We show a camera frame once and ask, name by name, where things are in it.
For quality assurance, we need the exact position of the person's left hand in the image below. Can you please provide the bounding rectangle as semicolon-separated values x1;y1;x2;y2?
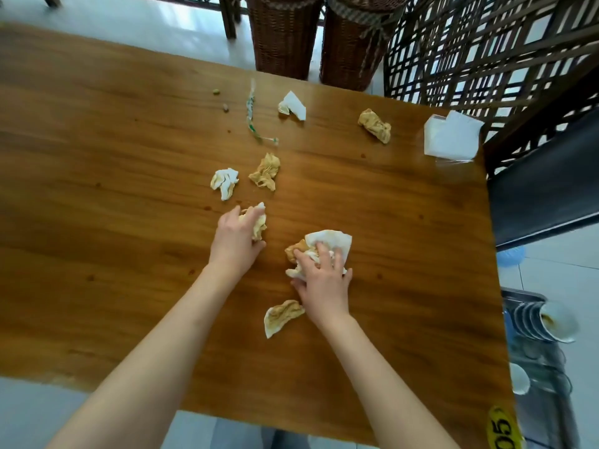
208;205;267;281

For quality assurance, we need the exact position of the person's right hand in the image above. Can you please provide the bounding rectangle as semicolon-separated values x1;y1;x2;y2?
290;242;354;329

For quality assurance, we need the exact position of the small stained napkin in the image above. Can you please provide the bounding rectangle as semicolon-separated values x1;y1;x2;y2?
239;202;268;242

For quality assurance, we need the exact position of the large white napkin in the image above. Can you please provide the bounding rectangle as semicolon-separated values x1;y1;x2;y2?
285;230;353;282

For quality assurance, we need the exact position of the brown stained napkin wad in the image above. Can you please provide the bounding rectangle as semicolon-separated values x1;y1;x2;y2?
285;239;312;265

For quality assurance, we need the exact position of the person's right forearm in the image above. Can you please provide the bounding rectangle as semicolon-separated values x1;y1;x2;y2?
317;313;461;449

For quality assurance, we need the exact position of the person's left forearm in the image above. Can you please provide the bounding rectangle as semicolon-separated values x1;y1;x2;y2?
46;264;244;449

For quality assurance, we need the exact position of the flat stained crumpled napkin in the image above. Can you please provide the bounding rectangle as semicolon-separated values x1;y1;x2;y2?
263;300;306;340

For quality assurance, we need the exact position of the crumpled white yellowish napkin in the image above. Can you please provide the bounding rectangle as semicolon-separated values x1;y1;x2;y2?
210;168;240;202

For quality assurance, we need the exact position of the crumpled yellow stained napkin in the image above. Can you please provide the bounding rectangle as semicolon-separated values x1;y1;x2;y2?
358;108;392;145
248;152;281;192

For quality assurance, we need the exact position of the green white paper wrapper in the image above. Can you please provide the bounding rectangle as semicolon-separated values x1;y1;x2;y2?
246;78;280;146

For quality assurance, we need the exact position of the clean white folded napkin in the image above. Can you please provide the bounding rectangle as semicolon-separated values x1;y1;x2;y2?
277;90;307;121

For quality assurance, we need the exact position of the blue plastic object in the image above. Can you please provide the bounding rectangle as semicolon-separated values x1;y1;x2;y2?
496;246;527;269

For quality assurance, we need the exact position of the stack of white napkins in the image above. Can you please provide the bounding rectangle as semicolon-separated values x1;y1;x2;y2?
423;110;485;162

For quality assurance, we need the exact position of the stack of white bowls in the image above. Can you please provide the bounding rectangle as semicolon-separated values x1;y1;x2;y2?
504;301;546;343

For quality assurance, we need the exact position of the small white bowl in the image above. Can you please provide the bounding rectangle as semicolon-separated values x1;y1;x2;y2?
509;363;531;396

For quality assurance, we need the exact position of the brown wicker basket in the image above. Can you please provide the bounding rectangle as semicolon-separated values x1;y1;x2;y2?
245;0;324;81
319;0;409;92

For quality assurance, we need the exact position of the dirty white bowl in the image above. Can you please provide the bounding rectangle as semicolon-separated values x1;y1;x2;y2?
538;301;580;344

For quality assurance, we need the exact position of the black chair seat cushion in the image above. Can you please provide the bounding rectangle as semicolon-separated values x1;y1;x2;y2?
487;107;599;252

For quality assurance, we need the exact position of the yellow round sticker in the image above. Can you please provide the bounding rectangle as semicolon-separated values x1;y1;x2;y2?
486;406;522;449

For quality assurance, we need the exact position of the metal dish cart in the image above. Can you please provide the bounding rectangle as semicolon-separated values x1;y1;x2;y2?
500;287;583;449

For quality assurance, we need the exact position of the dark wooden lattice chair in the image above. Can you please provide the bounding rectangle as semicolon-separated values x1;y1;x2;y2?
384;0;599;178

